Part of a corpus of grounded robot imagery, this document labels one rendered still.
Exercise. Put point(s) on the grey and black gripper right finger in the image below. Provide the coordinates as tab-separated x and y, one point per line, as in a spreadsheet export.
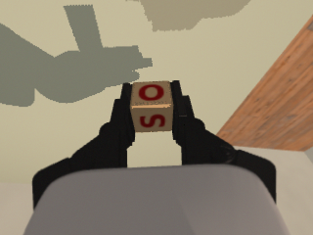
201	147

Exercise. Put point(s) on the tan wooden letter block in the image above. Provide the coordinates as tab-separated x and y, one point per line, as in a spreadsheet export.
151	106

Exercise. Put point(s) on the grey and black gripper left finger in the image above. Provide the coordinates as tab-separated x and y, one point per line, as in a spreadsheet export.
107	150

